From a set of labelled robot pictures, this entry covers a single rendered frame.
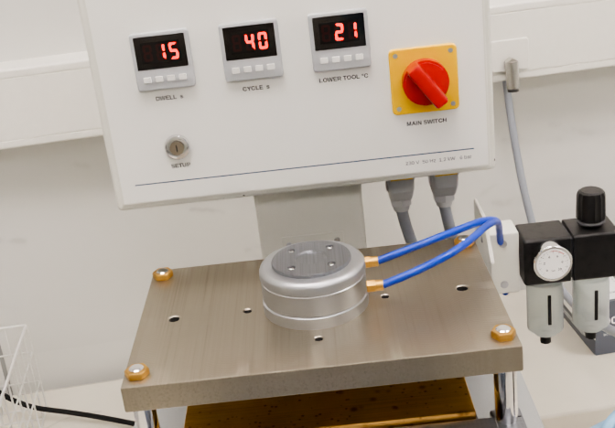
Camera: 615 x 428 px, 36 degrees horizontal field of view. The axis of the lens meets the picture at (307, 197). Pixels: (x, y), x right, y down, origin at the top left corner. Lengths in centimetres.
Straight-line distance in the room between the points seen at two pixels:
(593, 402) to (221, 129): 57
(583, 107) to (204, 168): 67
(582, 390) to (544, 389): 4
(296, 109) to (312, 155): 4
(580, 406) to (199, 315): 56
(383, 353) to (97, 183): 70
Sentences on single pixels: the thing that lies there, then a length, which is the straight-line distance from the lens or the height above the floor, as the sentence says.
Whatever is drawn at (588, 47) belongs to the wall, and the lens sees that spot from 127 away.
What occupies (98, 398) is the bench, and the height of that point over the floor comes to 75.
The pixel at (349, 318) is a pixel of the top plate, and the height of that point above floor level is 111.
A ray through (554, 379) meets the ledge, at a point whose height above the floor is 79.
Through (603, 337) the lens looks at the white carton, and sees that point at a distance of 124.
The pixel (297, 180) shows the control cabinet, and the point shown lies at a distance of 82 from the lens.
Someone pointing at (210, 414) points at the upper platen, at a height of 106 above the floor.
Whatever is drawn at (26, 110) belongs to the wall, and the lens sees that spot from 121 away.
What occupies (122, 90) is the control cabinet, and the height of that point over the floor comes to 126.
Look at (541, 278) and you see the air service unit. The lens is 86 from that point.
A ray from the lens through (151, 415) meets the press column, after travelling 68.
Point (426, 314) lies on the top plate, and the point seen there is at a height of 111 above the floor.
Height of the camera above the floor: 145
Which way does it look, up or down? 22 degrees down
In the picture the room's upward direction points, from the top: 7 degrees counter-clockwise
